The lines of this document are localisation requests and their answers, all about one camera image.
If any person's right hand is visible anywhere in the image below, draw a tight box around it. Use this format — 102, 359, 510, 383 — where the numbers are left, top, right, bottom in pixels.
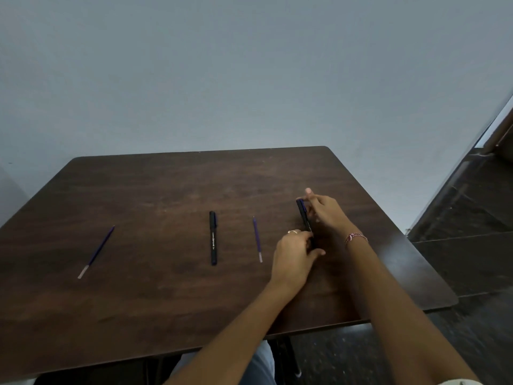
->
305, 188, 356, 242

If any person's left hand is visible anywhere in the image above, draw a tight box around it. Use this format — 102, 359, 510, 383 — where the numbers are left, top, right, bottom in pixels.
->
270, 230, 326, 293

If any black pen with blue refill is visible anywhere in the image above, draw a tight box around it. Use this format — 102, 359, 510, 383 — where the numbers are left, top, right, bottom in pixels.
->
296, 198, 317, 250

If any person's left forearm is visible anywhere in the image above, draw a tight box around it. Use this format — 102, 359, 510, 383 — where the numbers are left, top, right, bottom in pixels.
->
165, 280, 308, 385

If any person's right forearm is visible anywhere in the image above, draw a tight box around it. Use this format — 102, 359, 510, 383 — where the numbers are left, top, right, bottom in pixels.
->
344, 233, 481, 385

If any blue pen refill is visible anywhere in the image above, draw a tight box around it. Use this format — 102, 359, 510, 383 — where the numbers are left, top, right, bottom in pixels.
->
77, 225, 116, 280
252, 216, 263, 264

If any black capped pen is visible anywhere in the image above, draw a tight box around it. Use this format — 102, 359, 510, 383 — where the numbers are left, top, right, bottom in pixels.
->
208, 211, 218, 266

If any black table leg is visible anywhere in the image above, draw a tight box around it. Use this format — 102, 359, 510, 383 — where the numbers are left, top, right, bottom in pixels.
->
268, 336, 304, 379

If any person's blue jeans leg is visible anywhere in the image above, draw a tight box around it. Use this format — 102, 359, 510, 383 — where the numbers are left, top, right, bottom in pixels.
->
168, 340, 278, 385

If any wooden door frame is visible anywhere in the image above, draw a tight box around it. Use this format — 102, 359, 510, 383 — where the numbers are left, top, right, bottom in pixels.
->
480, 111, 513, 157

